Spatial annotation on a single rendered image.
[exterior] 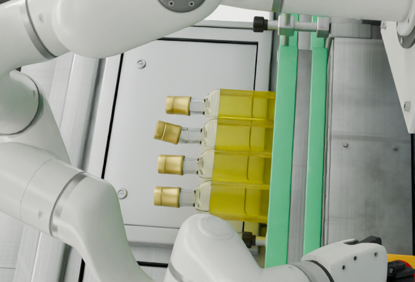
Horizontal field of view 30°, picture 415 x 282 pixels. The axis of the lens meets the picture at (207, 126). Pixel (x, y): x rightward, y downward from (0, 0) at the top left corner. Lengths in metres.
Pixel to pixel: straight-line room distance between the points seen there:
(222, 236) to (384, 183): 0.41
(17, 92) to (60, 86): 0.65
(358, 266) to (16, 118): 0.45
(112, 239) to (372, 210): 0.43
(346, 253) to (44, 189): 0.35
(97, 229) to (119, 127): 0.67
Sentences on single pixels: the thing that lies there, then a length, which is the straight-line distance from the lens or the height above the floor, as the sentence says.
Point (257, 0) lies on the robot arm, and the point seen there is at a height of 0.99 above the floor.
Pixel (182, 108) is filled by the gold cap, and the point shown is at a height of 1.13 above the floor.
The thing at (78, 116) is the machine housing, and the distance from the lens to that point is 1.57.
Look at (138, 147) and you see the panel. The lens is 1.51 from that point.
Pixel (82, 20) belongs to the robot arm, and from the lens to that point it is 0.84.
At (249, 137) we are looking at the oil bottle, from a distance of 1.34.
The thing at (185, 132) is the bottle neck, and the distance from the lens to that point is 1.36.
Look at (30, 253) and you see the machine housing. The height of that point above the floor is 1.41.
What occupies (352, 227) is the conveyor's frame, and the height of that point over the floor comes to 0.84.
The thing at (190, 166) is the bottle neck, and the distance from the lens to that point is 1.34.
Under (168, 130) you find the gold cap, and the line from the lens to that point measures 1.36.
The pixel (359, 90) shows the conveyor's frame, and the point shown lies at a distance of 1.24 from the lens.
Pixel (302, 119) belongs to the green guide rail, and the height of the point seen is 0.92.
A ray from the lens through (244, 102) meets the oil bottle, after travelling 1.37.
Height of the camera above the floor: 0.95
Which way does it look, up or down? 5 degrees up
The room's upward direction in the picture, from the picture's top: 87 degrees counter-clockwise
